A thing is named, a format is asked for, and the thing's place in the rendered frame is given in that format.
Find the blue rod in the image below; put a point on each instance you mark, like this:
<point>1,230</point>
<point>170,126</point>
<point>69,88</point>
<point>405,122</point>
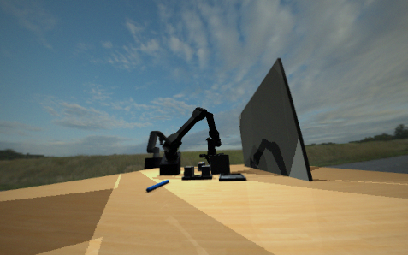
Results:
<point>149,189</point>

